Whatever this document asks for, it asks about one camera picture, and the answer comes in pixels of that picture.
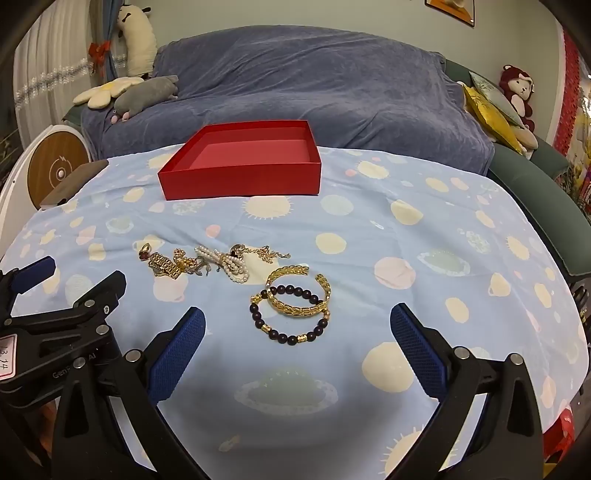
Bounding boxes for blue planet-print tablecloth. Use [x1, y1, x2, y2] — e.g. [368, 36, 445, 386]
[0, 143, 589, 480]

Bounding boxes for gold wristwatch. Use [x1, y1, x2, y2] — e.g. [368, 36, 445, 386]
[148, 251, 183, 280]

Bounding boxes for pale floral cushion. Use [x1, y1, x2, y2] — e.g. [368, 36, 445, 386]
[469, 71, 525, 127]

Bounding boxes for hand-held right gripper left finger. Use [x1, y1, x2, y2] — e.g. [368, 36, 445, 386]
[52, 306, 218, 480]

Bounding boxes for grey plush animal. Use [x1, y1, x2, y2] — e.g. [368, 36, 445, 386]
[113, 75, 180, 123]

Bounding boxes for cream plush cushion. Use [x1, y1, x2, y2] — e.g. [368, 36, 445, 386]
[510, 124, 539, 160]

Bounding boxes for red monkey plush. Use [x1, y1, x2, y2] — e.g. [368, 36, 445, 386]
[499, 65, 537, 132]

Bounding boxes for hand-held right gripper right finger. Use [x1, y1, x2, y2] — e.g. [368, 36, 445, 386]
[390, 303, 546, 480]

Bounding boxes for red cardboard box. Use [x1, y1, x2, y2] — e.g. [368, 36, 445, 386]
[157, 119, 322, 201]

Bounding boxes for white pearl bracelet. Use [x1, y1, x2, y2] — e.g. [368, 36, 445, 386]
[195, 246, 250, 284]

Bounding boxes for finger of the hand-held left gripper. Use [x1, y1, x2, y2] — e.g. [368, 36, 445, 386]
[0, 256, 57, 297]
[0, 271, 127, 340]

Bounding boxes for dark bead bracelet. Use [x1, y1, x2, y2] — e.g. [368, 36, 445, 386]
[250, 285, 331, 347]

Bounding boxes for white round wood-faced appliance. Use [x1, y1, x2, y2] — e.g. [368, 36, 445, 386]
[0, 122, 90, 213]

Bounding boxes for red paper wall hanging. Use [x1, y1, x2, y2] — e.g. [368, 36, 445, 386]
[551, 28, 580, 155]

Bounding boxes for red glossy object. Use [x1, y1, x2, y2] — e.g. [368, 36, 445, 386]
[545, 406, 575, 462]

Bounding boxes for green sofa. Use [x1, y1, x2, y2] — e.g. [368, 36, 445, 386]
[62, 60, 587, 278]

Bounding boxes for white llama plush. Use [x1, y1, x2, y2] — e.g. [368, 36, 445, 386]
[115, 4, 158, 77]

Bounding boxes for yellow cushion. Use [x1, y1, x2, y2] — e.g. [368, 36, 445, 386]
[463, 83, 525, 155]

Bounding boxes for cream flower cushion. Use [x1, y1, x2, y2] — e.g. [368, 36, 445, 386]
[73, 76, 145, 110]

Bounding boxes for framed wall picture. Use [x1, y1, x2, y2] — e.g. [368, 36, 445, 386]
[425, 0, 476, 27]

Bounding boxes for gold chain necklace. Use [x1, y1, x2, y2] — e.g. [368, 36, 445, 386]
[173, 248, 218, 278]
[229, 244, 291, 265]

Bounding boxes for blue blanket covered sofa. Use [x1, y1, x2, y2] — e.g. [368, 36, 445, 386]
[81, 26, 496, 176]

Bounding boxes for white curtain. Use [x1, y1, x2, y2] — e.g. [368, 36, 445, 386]
[14, 0, 116, 153]

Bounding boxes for gold leaf bangle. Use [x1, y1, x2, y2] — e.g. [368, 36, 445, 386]
[266, 264, 331, 319]

